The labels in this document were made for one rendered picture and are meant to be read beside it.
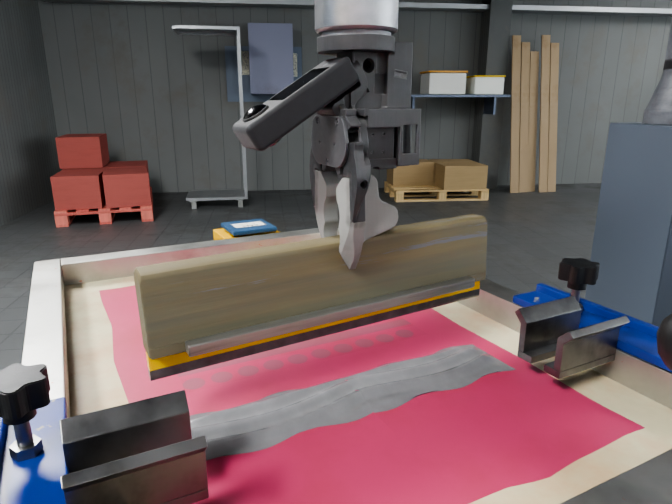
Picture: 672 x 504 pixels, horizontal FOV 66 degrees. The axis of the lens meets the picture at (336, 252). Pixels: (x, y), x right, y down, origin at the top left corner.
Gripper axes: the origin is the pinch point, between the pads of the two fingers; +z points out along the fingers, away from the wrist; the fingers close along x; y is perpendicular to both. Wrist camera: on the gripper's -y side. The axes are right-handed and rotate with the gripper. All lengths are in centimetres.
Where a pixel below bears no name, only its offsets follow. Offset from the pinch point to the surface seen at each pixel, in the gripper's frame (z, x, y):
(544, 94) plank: -21, 485, 574
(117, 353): 13.6, 16.0, -20.3
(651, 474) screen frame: 10.2, -27.6, 10.1
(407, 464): 13.7, -15.4, -1.6
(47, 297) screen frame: 10.1, 29.6, -27.1
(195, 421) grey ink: 13.2, -2.4, -15.5
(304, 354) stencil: 13.7, 5.7, -1.2
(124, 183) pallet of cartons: 68, 533, 31
